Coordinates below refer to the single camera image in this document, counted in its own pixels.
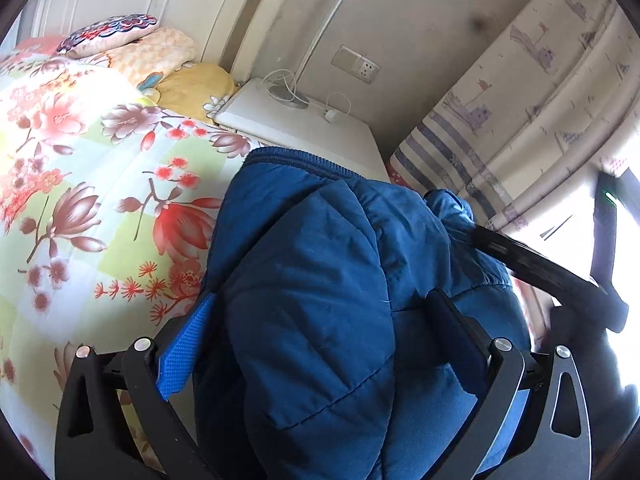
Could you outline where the blue quilted down coat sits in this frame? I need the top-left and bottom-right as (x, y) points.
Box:
(193, 148), (530, 479)

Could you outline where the grey gloved right hand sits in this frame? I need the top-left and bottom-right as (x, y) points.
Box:
(542, 307), (639, 467)

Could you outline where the patterned cream curtain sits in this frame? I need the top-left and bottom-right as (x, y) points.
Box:
(387, 0), (639, 232)

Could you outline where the floral bed sheet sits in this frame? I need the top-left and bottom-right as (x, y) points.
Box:
(1, 50), (255, 477)

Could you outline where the yellow pillow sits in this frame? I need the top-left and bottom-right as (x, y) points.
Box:
(157, 63), (239, 124)

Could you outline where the white slim desk lamp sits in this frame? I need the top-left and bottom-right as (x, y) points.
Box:
(267, 0), (345, 110)

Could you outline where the white bedside table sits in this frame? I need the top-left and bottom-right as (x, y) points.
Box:
(215, 78), (390, 182)

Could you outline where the peach fleece blanket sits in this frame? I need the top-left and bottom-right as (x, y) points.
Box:
(93, 27), (196, 90)

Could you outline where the embroidered decorative pillow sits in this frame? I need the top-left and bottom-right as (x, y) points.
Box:
(55, 13), (160, 58)

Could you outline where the white wooden headboard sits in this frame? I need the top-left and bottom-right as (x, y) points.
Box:
(29, 0), (304, 85)

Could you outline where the white charging cable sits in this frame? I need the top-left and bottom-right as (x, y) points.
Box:
(260, 68), (354, 124)

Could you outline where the wall power socket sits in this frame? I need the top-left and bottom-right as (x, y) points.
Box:
(331, 46), (380, 84)

